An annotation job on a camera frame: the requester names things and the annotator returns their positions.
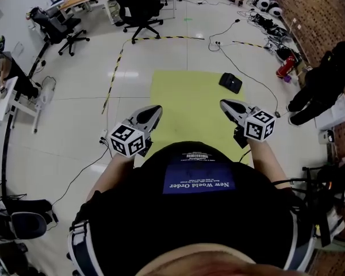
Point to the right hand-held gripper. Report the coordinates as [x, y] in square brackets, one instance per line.
[258, 125]

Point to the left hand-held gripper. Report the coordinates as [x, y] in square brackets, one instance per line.
[126, 139]

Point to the panda toy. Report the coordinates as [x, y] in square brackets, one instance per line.
[274, 9]
[261, 2]

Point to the person's head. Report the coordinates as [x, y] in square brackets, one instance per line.
[204, 262]

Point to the white power strip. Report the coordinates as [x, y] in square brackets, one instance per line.
[218, 42]
[103, 134]

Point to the grey black office chair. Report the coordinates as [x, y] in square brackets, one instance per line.
[26, 223]

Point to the person's right forearm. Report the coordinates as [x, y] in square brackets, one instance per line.
[264, 160]

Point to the small white desk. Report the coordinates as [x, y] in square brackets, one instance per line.
[3, 102]

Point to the person's left forearm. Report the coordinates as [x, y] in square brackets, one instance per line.
[112, 172]

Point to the white floor fan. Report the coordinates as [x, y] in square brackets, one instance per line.
[46, 92]

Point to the long black-yellow hazard tape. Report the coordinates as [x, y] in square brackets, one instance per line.
[115, 70]

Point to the black stand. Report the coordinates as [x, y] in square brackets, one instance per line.
[322, 200]

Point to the short black-yellow hazard tape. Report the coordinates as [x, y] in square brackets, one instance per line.
[248, 44]

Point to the person in dark shirt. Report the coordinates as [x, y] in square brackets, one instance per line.
[189, 217]

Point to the yellow-green cloth covered table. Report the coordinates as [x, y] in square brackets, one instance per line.
[189, 102]

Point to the red fire extinguisher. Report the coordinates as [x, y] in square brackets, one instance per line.
[286, 65]

